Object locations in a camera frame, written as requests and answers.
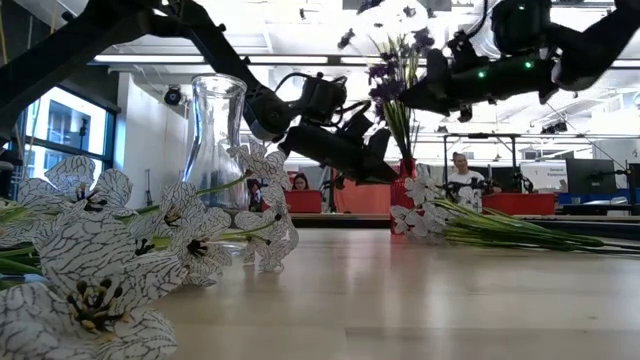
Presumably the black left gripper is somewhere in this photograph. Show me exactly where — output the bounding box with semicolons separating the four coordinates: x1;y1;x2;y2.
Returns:
278;123;401;185

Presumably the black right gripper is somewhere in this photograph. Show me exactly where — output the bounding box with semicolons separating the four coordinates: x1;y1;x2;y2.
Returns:
398;48;560;124

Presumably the purple artificial flower bunch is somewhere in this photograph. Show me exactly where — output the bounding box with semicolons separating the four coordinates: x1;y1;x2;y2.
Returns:
337;4;437;162

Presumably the white veined artificial flower bunch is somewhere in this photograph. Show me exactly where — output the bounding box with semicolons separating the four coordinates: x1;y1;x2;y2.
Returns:
389;163;640;256
0;139;301;360

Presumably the red vase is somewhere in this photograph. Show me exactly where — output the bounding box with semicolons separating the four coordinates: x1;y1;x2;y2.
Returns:
389;157;419;236

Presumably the clear glass vase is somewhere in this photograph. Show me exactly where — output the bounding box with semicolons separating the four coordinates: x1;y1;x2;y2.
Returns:
182;73;250;211

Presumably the orange cloth panel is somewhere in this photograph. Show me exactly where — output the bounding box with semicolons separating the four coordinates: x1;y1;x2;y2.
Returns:
333;169;401;215

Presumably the red bin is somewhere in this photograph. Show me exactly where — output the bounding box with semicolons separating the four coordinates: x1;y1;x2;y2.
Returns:
284;189;324;215
482;192;556;216

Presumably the white printed sign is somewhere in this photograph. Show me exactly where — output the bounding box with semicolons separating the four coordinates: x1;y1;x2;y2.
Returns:
534;162;569;191

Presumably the black computer monitor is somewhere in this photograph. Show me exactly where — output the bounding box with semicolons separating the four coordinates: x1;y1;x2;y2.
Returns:
565;158;618;196

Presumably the black framed window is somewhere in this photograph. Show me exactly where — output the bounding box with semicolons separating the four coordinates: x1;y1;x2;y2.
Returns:
22;87;117;176

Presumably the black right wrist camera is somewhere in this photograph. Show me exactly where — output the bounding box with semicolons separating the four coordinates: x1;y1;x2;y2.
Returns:
446;29;491;71

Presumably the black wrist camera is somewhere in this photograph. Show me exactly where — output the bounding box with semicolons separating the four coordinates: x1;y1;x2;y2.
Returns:
298;74;349;124
446;29;491;71

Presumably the black aluminium table frame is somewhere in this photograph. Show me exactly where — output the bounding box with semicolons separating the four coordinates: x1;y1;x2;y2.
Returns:
289;213;640;240

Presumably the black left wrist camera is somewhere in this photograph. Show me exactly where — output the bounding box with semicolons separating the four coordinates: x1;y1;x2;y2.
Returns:
298;74;349;124

